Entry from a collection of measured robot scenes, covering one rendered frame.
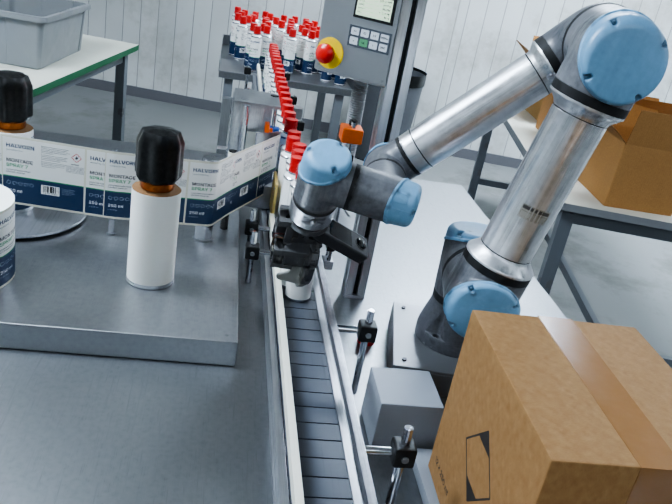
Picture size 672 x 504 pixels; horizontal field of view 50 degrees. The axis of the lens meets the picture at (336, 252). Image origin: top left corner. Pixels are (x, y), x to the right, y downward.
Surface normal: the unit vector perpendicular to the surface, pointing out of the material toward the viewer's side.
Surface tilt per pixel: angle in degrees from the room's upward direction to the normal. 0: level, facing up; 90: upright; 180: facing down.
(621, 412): 0
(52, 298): 0
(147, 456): 0
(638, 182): 90
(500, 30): 90
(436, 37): 90
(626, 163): 90
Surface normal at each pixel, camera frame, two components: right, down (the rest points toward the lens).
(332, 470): 0.17, -0.90
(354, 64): -0.47, 0.29
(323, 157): 0.21, -0.57
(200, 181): 0.18, 0.43
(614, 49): -0.04, 0.30
